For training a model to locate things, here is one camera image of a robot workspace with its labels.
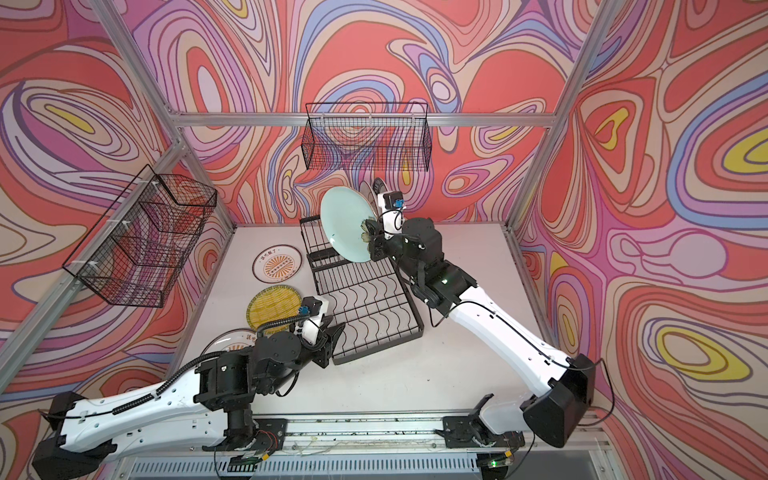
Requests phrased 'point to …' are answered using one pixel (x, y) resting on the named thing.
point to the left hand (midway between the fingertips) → (344, 323)
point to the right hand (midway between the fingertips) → (370, 227)
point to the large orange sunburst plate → (230, 341)
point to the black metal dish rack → (368, 298)
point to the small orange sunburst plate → (276, 263)
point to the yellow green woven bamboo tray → (273, 303)
